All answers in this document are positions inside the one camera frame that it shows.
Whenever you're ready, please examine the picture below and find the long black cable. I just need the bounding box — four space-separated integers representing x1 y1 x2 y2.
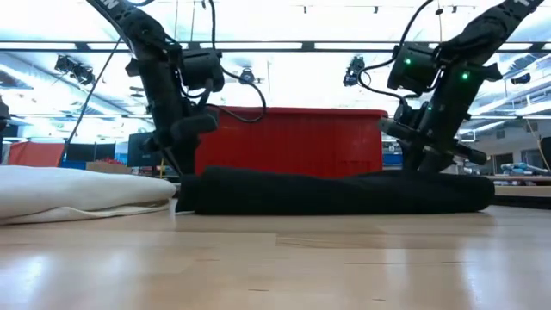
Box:
58 36 125 167

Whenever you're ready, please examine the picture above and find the red plastic laundry bin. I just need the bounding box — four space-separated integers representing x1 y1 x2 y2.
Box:
194 106 390 180

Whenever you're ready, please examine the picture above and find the light blue machine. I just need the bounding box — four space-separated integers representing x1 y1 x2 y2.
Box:
500 162 551 177

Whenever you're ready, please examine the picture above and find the red partition cloth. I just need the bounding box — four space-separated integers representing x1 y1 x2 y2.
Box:
7 140 66 169

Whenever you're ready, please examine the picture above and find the thin hanging black cable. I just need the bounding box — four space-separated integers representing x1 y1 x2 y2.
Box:
434 0 449 44

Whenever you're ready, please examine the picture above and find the distant wooden table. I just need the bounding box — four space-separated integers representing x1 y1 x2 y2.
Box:
486 174 551 183

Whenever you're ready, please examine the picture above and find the black computer monitor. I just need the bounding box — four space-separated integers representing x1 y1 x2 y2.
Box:
127 131 158 169

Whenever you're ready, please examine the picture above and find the black ceiling spotlight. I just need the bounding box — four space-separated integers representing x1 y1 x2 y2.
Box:
53 54 97 87

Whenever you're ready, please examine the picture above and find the black hanging camera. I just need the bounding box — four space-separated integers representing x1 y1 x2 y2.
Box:
238 66 257 86
342 55 368 88

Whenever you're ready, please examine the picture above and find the yellow cable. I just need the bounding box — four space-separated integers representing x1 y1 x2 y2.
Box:
524 117 551 172

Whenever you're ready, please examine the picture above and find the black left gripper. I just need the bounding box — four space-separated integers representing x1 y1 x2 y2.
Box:
143 113 220 177

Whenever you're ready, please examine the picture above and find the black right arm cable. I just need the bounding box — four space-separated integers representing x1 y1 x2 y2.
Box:
356 0 436 105

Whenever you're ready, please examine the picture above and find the white canvas tote bag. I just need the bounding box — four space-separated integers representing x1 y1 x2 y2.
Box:
0 164 178 226

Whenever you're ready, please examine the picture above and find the black t-shirt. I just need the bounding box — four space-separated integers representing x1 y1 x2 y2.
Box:
174 164 497 217

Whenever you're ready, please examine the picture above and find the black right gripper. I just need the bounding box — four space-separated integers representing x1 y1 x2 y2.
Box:
377 102 489 174

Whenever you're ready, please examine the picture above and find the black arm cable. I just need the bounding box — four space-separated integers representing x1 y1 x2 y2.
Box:
356 0 436 105
207 0 269 125

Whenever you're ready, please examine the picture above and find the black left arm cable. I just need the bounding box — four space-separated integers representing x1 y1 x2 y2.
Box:
207 0 269 125

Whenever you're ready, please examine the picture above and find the brown cardboard box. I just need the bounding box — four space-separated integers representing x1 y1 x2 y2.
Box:
85 160 133 176

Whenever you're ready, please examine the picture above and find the black overhead crossbar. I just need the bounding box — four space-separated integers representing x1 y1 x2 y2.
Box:
0 40 551 53

